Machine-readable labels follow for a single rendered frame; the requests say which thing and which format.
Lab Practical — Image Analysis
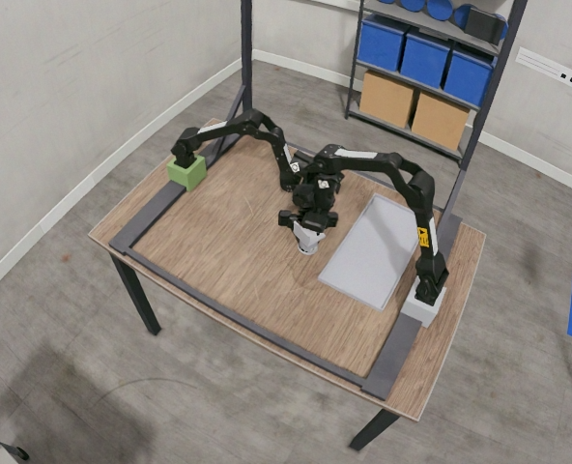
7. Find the white bracket with holes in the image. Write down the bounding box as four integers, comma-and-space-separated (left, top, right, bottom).
293, 221, 326, 247

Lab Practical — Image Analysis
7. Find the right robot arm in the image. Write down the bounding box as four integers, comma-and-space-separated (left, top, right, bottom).
171, 108, 301, 192

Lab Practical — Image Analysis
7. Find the grey cylinder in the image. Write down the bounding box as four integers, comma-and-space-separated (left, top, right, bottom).
298, 240, 318, 255

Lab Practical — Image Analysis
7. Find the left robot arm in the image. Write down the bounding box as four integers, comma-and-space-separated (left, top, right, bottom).
288, 144, 449, 306

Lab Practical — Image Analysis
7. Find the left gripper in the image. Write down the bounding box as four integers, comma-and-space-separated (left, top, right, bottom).
301, 183, 341, 233

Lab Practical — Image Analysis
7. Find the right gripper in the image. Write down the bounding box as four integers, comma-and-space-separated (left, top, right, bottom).
278, 210, 338, 231

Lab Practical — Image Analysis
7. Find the white shallow tray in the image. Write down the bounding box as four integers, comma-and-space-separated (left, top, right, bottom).
318, 192, 419, 312

